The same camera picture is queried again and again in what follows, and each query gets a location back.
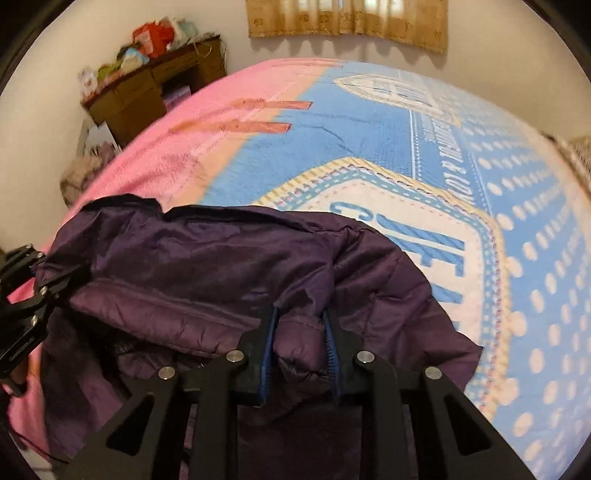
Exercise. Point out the printed pink blue blanket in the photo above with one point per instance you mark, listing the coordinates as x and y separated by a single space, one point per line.
369 138

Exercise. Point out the brown wooden desk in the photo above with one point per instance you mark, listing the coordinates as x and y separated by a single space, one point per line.
138 99

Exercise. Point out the white paper bag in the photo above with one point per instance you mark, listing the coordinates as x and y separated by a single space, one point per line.
99 138

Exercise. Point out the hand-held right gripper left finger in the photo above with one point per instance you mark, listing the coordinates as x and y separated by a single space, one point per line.
269 350

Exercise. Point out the patterned pillow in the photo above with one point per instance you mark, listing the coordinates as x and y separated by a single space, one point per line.
572 159

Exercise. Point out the beige cloth bag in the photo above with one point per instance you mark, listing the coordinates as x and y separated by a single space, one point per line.
85 180

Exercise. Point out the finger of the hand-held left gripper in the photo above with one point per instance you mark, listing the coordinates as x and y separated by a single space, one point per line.
51 300
21 265

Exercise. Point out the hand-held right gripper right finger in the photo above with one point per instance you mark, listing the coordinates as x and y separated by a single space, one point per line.
333 355

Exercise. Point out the wide yellow floral curtain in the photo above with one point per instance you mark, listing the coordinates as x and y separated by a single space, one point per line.
351 21

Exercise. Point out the boxes inside desk shelf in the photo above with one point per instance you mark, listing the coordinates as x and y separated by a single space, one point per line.
178 96

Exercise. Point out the white printed card box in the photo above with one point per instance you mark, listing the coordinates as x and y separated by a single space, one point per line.
88 82

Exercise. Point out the purple padded jacket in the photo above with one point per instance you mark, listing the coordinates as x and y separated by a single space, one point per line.
207 258

